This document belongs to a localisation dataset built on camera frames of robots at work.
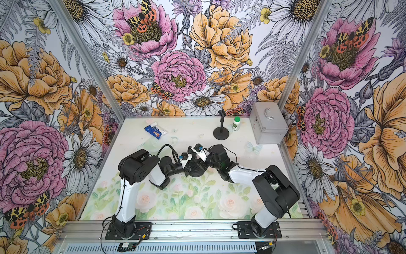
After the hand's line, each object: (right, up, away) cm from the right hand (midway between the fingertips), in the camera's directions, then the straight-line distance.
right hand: (195, 157), depth 87 cm
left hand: (+2, -5, +6) cm, 8 cm away
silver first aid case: (+44, +19, +13) cm, 50 cm away
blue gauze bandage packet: (-29, +15, +23) cm, 40 cm away
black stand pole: (-2, +5, -10) cm, 11 cm away
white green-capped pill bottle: (+26, +19, +22) cm, 39 cm away
